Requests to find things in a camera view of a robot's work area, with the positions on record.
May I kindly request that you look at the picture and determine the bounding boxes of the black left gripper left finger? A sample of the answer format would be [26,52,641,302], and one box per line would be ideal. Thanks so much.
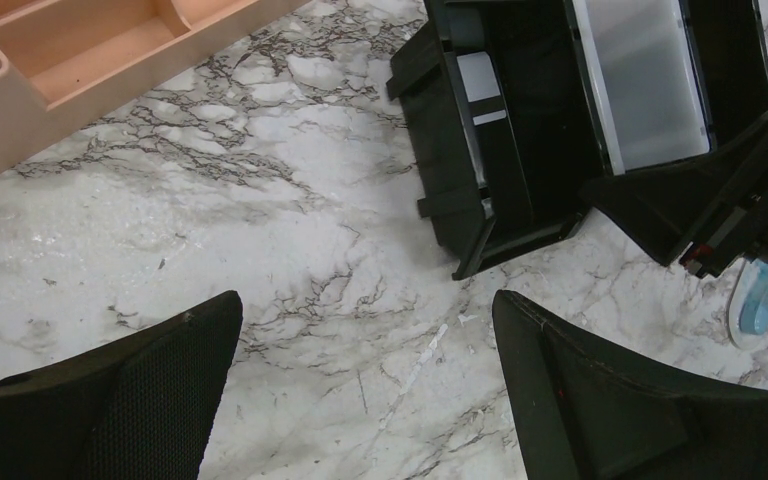
[0,291,243,479]

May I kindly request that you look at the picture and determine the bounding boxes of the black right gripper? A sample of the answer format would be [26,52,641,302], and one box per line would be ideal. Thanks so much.
[580,112,768,278]

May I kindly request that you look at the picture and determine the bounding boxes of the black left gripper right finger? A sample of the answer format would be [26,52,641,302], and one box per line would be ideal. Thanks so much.
[492,290,768,479]

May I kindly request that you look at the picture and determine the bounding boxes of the silver credit card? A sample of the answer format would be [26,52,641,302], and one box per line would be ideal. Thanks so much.
[457,52,507,126]

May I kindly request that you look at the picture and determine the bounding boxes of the clear blue packaged item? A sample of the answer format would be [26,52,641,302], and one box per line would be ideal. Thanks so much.
[727,260,768,350]

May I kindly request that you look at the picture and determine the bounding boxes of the black right tray bin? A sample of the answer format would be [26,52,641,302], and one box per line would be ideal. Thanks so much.
[682,0,768,143]

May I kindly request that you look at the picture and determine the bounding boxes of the black tray bin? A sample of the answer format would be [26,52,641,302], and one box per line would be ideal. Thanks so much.
[682,0,768,143]
[387,1,611,280]

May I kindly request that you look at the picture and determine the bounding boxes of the black left tray bin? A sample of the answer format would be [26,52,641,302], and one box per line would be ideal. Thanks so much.
[387,1,611,280]

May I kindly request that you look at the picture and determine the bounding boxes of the peach plastic desk organizer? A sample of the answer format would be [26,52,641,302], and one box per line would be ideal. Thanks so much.
[0,0,298,173]

